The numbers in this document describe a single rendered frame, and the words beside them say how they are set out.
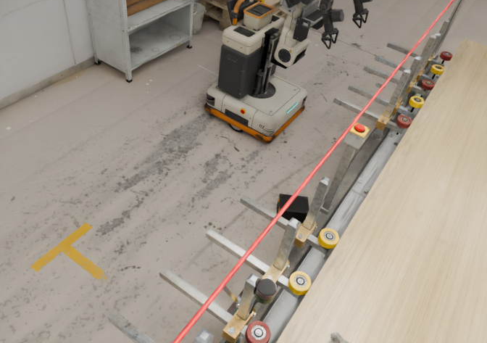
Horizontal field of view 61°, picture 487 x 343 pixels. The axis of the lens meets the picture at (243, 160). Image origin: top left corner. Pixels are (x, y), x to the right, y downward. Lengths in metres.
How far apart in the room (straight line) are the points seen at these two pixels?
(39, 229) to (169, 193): 0.84
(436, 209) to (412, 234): 0.22
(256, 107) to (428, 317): 2.10
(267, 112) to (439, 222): 1.70
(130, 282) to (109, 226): 0.43
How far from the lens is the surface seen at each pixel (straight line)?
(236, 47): 3.09
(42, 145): 3.39
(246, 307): 1.42
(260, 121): 3.21
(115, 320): 1.39
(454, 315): 1.74
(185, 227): 2.74
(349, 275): 1.64
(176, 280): 1.55
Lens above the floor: 2.22
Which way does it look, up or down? 44 degrees down
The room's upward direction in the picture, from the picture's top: 10 degrees clockwise
